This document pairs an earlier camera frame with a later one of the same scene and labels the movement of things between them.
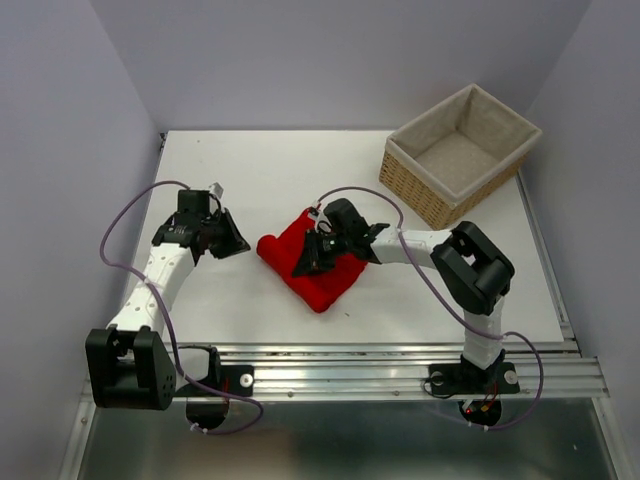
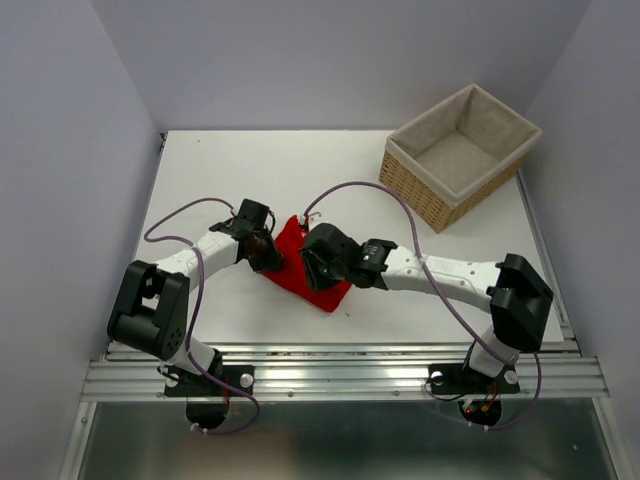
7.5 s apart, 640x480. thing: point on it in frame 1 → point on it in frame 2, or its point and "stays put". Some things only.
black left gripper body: [223, 238] → [264, 255]
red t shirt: [321, 290] stays put
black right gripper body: [322, 248] → [323, 275]
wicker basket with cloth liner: [461, 148] stays put
